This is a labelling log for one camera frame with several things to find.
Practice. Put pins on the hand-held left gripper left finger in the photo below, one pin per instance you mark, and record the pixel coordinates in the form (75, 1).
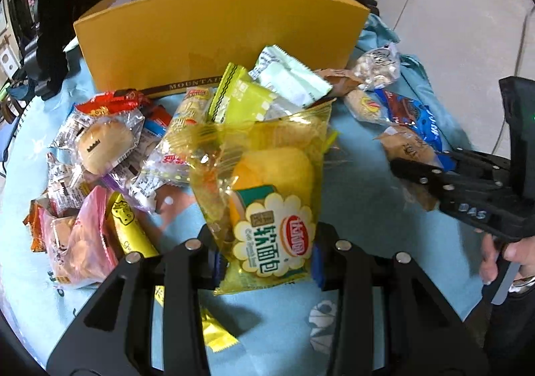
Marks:
(220, 271)

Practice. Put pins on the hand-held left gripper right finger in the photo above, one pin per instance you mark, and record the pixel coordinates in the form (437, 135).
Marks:
(317, 271)

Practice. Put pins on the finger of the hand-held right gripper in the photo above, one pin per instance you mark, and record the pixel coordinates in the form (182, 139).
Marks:
(480, 169)
(418, 175)

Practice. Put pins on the tan pastry clear packet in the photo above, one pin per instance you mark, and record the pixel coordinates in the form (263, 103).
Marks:
(407, 146)

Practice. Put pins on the yellow soft bread packet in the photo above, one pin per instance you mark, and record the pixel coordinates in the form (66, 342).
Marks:
(267, 175)

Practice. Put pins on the purple snack packet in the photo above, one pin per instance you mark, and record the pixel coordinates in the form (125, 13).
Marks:
(115, 184)

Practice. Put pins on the yellow cardboard box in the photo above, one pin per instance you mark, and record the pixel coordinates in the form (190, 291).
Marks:
(209, 37)

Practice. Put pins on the person's right forearm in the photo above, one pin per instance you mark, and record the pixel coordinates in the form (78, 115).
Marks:
(514, 326)

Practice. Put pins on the person's right hand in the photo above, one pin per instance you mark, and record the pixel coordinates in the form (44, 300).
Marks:
(520, 250)

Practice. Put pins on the small yellow foil packet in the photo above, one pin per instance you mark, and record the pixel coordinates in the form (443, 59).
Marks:
(217, 332)

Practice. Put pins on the light blue tablecloth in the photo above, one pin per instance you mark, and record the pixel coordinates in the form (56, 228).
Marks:
(359, 192)

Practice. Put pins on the round cookie clear packet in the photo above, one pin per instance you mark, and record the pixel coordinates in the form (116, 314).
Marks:
(365, 106)

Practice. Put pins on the silver wristwatch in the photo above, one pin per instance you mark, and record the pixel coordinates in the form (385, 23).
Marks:
(524, 282)

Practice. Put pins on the yellow cartoon snack packet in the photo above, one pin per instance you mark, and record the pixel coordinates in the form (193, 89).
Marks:
(125, 221)

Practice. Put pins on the white nut clear packet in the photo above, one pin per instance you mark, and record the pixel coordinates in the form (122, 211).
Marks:
(376, 64)

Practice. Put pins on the pink snack packet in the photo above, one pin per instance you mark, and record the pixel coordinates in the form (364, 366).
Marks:
(90, 234)

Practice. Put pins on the long clear cracker packet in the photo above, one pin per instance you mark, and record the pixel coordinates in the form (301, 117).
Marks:
(175, 138)

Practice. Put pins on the pale green snack packet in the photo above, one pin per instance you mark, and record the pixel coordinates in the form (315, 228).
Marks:
(288, 81)

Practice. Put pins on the red and blue snack packet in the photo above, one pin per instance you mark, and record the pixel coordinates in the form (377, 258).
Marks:
(156, 121)

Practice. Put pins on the round bun clear packet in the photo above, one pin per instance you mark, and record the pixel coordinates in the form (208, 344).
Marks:
(106, 144)

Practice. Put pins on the lime green snack packet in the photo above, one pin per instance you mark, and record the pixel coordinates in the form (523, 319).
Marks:
(244, 98)

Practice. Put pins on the white printed clear packet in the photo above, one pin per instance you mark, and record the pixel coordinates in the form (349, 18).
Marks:
(62, 188)

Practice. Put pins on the orange snack packet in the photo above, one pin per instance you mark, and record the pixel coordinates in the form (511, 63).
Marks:
(35, 229)

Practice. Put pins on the red packet with brown end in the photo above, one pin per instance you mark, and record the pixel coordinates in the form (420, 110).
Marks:
(110, 102)

